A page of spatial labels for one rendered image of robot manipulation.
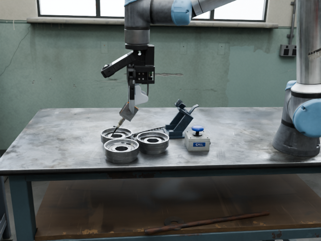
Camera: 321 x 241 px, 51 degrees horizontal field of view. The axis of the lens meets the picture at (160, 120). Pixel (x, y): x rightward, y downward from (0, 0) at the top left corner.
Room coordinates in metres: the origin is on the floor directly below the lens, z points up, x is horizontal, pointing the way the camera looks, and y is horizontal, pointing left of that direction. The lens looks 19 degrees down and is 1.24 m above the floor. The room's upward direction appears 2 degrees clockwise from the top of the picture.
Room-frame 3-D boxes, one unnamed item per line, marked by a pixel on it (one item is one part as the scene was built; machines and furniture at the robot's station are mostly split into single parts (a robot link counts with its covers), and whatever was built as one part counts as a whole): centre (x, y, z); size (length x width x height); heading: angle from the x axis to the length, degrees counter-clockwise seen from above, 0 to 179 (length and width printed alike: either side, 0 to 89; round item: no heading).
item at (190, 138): (1.03, -0.13, 0.82); 0.08 x 0.07 x 0.05; 97
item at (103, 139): (1.04, 0.14, 0.82); 0.10 x 0.10 x 0.04
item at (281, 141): (1.05, -0.46, 0.85); 0.15 x 0.15 x 0.10
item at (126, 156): (0.94, 0.12, 0.82); 0.10 x 0.10 x 0.04
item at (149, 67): (1.02, 0.07, 1.07); 0.09 x 0.08 x 0.12; 100
